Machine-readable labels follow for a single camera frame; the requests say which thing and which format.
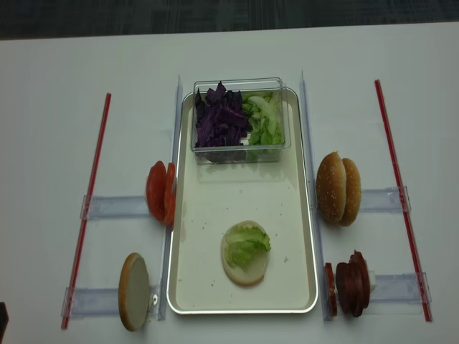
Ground tomato slices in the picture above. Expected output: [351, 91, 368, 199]
[164, 163, 176, 226]

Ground green lettuce pieces in container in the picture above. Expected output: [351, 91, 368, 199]
[242, 91, 284, 145]

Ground lettuce leaf on bun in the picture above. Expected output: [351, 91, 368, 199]
[224, 224, 270, 269]

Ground small tomato slice right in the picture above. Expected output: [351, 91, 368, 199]
[324, 262, 337, 317]

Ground white cheese block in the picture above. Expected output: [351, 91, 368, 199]
[368, 270, 377, 292]

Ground white rectangular tray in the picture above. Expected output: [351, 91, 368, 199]
[167, 90, 318, 315]

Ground purple cabbage pieces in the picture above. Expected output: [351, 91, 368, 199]
[194, 82, 251, 148]

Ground clear plastic salad container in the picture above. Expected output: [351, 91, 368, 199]
[191, 77, 288, 164]

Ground bottom bun on tray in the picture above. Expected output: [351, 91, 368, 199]
[220, 220, 270, 287]

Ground front sesame bun top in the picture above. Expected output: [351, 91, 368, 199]
[316, 151, 346, 224]

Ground sesame bun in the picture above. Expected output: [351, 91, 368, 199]
[339, 158, 361, 226]
[316, 151, 346, 224]

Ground rear sesame bun top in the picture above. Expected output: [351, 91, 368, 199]
[339, 158, 361, 226]

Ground upper left clear holder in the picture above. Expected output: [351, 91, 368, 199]
[80, 195, 150, 221]

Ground clear holder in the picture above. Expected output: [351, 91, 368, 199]
[359, 186, 411, 213]
[364, 273, 431, 315]
[80, 195, 150, 221]
[61, 285, 165, 320]

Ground bun half standing left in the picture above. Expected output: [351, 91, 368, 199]
[118, 252, 150, 332]

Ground upper right clear holder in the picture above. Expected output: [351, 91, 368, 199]
[359, 186, 411, 213]

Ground left red strip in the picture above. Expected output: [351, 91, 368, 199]
[61, 92, 112, 330]

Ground red strip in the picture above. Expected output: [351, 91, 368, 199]
[374, 80, 432, 323]
[61, 92, 112, 330]

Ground right red strip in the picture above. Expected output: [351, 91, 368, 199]
[374, 80, 432, 323]

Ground lower left clear holder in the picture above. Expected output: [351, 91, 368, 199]
[61, 285, 165, 320]

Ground lower right clear holder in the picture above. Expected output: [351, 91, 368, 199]
[364, 273, 431, 315]

